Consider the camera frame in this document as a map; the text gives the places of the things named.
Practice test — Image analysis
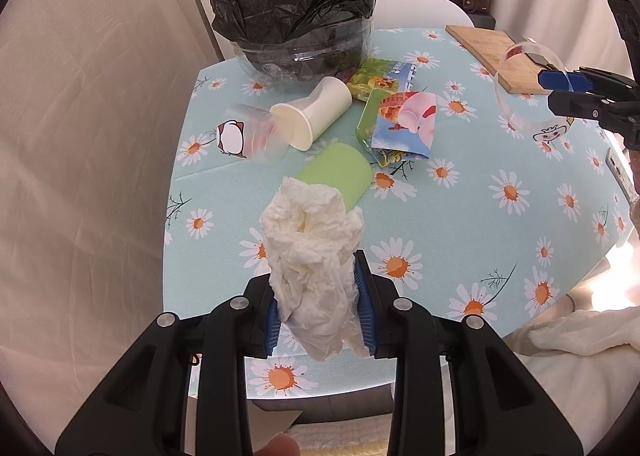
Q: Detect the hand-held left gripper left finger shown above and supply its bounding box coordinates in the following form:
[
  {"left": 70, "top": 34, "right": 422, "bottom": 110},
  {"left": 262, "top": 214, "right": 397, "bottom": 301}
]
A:
[{"left": 54, "top": 275, "right": 281, "bottom": 456}]

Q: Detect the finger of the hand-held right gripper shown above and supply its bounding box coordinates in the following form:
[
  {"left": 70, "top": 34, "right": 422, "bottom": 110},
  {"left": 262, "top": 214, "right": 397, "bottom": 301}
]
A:
[
  {"left": 547, "top": 91, "right": 621, "bottom": 122},
  {"left": 539, "top": 67, "right": 640, "bottom": 92}
]

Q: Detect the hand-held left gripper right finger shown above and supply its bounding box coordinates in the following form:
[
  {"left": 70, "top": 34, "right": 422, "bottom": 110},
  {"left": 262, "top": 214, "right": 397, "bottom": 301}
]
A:
[{"left": 352, "top": 250, "right": 583, "bottom": 456}]

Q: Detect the clear printed plastic cup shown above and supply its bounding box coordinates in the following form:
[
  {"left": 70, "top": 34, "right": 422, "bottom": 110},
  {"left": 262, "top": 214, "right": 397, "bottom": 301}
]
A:
[
  {"left": 216, "top": 103, "right": 290, "bottom": 167},
  {"left": 492, "top": 36, "right": 573, "bottom": 137}
]

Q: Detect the white tissue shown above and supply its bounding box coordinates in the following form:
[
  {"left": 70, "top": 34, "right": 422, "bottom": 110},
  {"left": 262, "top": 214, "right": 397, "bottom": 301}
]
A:
[{"left": 260, "top": 177, "right": 365, "bottom": 362}]

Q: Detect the light green paper cup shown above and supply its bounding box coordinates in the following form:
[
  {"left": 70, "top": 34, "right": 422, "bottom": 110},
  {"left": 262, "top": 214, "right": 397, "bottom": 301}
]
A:
[{"left": 295, "top": 141, "right": 373, "bottom": 212}]

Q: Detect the pink pig print snack packet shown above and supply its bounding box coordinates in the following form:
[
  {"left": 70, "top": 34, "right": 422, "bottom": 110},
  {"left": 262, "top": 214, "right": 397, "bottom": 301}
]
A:
[{"left": 370, "top": 90, "right": 440, "bottom": 169}]

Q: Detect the yellow green snack packet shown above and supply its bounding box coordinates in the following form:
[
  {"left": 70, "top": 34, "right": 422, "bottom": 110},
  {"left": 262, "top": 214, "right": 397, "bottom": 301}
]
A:
[{"left": 345, "top": 58, "right": 428, "bottom": 102}]

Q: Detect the plain green packet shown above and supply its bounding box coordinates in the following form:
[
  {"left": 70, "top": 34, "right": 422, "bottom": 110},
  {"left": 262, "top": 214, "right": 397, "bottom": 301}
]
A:
[{"left": 355, "top": 88, "right": 388, "bottom": 144}]

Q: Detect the white paper cup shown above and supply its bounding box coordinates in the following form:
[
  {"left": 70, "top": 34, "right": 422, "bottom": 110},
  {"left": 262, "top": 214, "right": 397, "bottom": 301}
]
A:
[{"left": 270, "top": 77, "right": 353, "bottom": 152}]

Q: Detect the clear plastic trash bin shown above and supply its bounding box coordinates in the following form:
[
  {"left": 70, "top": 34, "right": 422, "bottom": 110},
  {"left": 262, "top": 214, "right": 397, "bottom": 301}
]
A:
[{"left": 232, "top": 18, "right": 373, "bottom": 96}]

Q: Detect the black trash bag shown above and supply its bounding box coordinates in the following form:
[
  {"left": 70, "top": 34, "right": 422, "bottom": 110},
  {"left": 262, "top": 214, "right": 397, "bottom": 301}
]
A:
[{"left": 210, "top": 0, "right": 379, "bottom": 72}]

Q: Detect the person's left hand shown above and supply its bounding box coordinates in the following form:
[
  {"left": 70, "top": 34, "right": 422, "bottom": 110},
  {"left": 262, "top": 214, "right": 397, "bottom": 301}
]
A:
[{"left": 252, "top": 436, "right": 301, "bottom": 456}]

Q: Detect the kitchen knife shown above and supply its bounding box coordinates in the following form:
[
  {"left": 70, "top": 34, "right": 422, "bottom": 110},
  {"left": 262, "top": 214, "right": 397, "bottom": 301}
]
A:
[{"left": 510, "top": 38, "right": 556, "bottom": 72}]

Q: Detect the wooden cutting board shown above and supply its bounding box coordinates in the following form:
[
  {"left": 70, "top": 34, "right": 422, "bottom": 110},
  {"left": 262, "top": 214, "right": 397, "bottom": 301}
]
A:
[{"left": 446, "top": 24, "right": 556, "bottom": 95}]

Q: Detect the daisy print tablecloth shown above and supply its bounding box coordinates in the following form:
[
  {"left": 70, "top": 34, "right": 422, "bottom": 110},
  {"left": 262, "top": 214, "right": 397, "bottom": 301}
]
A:
[{"left": 164, "top": 27, "right": 636, "bottom": 404}]

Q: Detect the white chair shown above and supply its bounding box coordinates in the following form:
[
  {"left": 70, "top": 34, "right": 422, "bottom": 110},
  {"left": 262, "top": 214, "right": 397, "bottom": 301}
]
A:
[{"left": 372, "top": 0, "right": 473, "bottom": 32}]

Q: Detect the white cloth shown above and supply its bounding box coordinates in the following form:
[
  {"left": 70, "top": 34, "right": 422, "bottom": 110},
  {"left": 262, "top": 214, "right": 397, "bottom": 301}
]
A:
[{"left": 515, "top": 281, "right": 640, "bottom": 372}]

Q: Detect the white curtain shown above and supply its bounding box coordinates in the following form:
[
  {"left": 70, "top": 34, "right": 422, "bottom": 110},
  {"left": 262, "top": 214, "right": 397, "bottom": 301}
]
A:
[{"left": 0, "top": 0, "right": 221, "bottom": 437}]

